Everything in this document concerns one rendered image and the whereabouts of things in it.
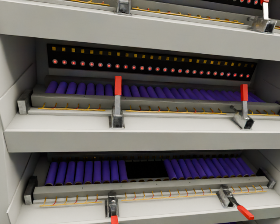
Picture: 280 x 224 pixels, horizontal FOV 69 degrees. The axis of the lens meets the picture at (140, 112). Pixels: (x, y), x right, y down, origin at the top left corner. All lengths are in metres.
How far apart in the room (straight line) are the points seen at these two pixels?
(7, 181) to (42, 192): 0.09
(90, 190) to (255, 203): 0.39
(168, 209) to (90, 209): 0.17
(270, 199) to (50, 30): 0.60
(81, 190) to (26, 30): 0.31
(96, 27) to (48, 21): 0.07
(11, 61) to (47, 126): 0.13
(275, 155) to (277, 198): 0.11
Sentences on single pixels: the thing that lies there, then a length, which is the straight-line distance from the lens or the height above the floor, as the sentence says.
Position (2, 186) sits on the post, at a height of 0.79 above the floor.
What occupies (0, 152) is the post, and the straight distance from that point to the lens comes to 0.40.
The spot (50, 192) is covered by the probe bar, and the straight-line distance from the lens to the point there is 0.48.
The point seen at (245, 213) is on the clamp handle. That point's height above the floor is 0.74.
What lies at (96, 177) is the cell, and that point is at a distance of 0.50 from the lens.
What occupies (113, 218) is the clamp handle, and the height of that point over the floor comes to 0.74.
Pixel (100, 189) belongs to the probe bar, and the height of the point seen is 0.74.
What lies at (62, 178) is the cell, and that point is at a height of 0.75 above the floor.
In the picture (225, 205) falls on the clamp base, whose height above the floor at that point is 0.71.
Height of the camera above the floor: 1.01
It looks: 14 degrees down
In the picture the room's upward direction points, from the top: 5 degrees clockwise
